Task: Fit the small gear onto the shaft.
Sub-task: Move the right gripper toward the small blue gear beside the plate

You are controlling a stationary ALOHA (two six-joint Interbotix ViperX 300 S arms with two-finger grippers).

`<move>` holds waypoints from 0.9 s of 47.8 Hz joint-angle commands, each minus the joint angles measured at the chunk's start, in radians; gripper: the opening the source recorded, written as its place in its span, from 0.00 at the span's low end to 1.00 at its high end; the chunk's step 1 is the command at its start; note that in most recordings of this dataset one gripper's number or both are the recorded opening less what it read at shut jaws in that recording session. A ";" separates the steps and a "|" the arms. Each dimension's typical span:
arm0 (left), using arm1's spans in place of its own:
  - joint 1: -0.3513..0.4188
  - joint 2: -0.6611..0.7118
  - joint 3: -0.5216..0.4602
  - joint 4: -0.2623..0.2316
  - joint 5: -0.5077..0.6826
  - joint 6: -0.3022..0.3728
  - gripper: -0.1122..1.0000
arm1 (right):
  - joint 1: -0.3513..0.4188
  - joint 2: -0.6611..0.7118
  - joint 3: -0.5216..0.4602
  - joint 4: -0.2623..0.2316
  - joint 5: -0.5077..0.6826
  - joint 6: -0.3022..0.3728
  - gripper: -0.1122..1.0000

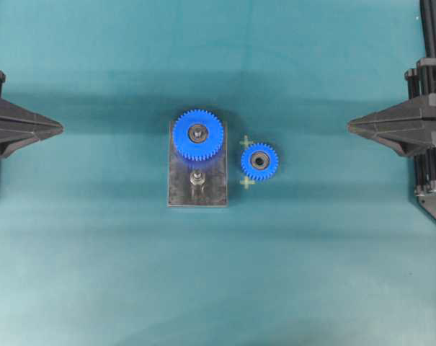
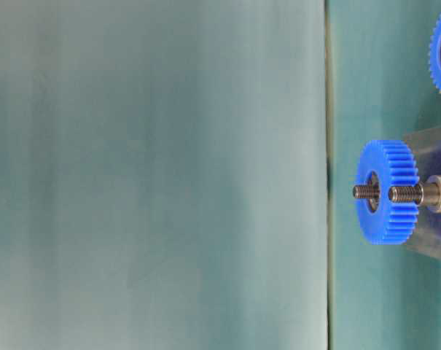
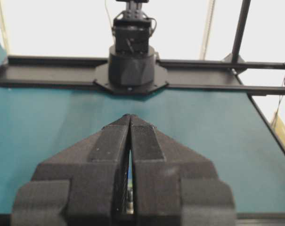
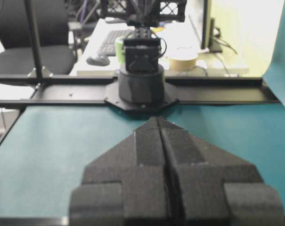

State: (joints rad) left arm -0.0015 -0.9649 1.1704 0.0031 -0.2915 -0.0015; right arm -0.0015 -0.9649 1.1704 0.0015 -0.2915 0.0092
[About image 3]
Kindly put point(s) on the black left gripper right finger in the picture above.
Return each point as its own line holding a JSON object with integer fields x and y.
{"x": 173, "y": 184}

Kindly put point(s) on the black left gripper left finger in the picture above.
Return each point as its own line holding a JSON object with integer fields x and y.
{"x": 83, "y": 185}

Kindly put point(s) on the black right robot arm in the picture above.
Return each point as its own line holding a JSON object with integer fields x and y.
{"x": 131, "y": 30}

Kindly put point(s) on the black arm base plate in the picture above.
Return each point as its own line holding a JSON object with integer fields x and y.
{"x": 130, "y": 81}

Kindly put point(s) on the black aluminium frame rail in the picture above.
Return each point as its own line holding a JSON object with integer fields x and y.
{"x": 90, "y": 74}

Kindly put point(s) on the black vertical frame post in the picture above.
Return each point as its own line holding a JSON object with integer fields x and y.
{"x": 240, "y": 30}

